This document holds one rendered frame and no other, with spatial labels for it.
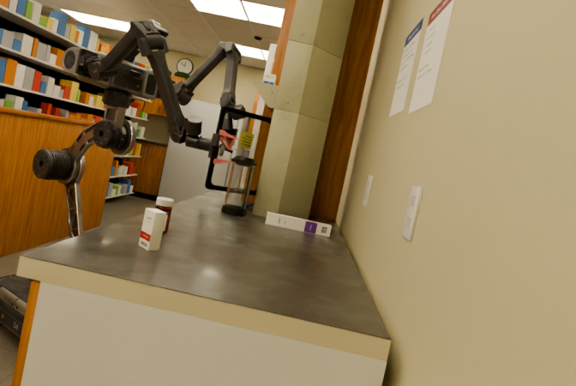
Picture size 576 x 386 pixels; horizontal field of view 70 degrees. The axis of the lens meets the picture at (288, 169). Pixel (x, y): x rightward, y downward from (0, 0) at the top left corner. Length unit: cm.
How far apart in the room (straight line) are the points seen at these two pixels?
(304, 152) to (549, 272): 146
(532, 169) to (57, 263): 78
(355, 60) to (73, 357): 180
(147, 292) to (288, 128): 113
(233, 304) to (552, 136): 57
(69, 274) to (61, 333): 11
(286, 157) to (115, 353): 114
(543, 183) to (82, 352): 80
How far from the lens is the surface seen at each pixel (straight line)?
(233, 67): 227
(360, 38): 225
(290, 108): 179
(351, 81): 219
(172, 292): 81
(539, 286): 48
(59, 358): 94
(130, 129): 236
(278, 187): 178
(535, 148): 53
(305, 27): 186
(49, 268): 90
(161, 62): 176
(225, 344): 82
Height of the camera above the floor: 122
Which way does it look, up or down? 2 degrees down
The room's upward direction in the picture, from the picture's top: 12 degrees clockwise
